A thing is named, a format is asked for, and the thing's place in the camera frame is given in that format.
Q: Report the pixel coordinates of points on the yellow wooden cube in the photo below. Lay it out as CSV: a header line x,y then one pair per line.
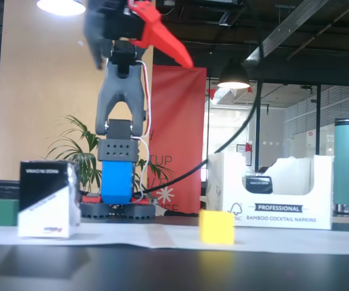
x,y
216,227

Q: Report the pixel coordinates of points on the long white paper strip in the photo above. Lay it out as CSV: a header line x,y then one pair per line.
x,y
116,233

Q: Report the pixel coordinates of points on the green potted palm plant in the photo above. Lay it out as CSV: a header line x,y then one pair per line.
x,y
80,157

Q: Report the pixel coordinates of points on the round white ceiling lamp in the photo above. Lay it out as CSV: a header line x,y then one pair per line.
x,y
59,6

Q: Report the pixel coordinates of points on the red standing banner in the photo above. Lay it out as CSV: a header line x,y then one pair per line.
x,y
177,121

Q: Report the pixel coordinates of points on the white cardboard napkins box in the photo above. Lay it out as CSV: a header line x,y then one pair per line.
x,y
283,218

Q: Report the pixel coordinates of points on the grey robot arm blue base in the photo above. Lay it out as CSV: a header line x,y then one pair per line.
x,y
116,182

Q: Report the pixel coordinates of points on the black pendant lamp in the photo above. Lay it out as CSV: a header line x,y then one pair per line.
x,y
233,75

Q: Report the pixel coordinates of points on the black framed glass partition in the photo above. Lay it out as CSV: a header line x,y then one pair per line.
x,y
257,136

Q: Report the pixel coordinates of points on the ceiling air conditioner unit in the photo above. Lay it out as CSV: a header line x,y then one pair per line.
x,y
222,16

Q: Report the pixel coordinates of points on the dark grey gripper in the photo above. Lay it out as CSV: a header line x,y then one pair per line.
x,y
155,28

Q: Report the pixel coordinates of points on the green wooden cube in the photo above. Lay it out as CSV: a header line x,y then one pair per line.
x,y
1,212

